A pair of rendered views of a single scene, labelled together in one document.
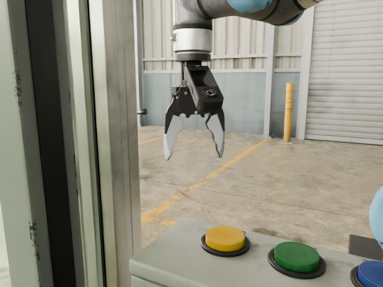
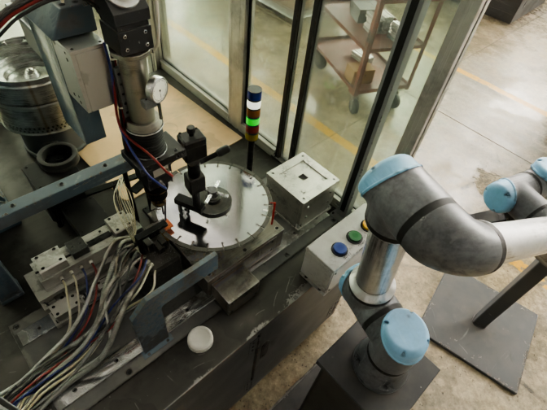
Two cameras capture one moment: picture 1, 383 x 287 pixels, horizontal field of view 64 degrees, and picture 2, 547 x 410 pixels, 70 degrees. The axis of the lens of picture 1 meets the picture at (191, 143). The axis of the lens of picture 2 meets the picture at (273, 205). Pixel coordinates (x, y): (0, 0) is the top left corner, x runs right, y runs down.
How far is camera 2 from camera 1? 117 cm
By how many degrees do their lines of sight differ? 90
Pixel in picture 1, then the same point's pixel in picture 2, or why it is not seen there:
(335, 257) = (353, 248)
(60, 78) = (365, 154)
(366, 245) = (423, 365)
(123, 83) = not seen: hidden behind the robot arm
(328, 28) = not seen: outside the picture
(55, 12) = (369, 145)
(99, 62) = not seen: hidden behind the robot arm
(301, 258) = (352, 234)
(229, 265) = (356, 222)
